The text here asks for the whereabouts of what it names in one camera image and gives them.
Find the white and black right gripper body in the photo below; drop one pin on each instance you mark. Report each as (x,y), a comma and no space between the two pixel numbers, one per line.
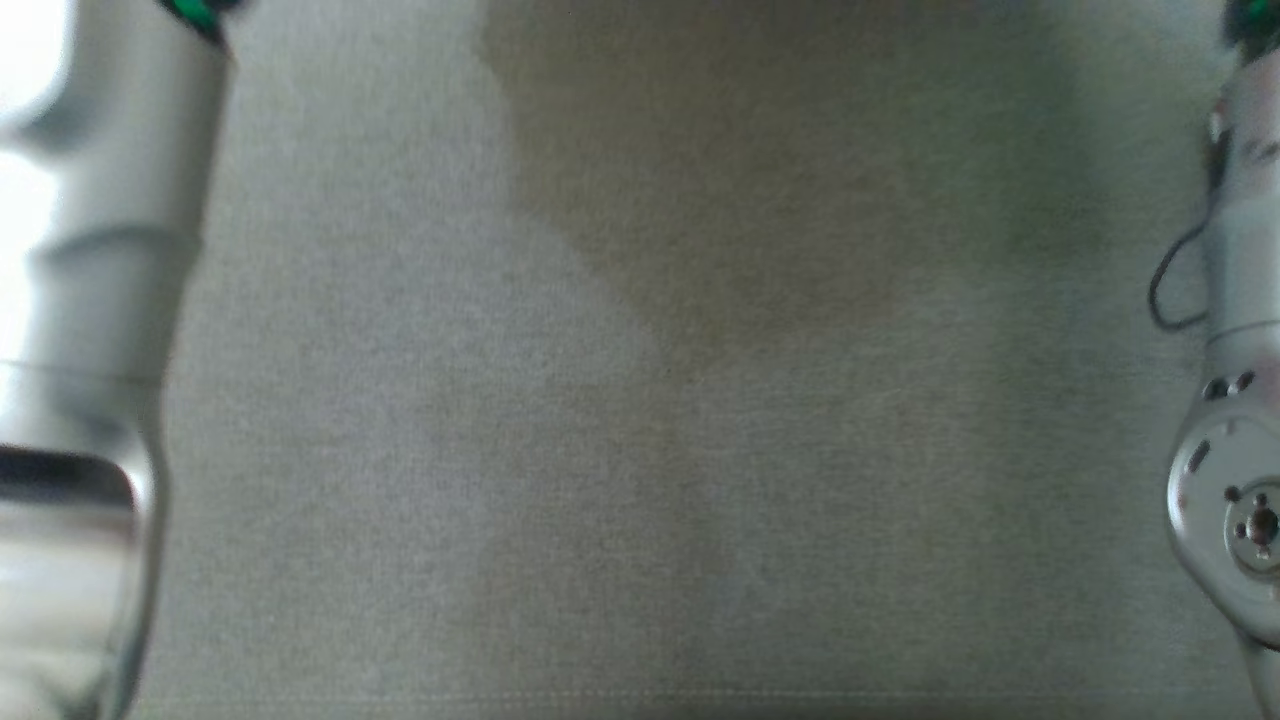
(1255,25)

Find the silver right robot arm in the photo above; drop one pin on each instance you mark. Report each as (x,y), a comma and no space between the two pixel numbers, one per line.
(1245,250)

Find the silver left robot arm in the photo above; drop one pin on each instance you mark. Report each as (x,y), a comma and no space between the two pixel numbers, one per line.
(110,300)

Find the large grey ottoman seat cushion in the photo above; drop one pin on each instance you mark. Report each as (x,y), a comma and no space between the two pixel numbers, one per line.
(700,450)

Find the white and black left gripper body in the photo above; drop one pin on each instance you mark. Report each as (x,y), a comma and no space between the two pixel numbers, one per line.
(205,15)

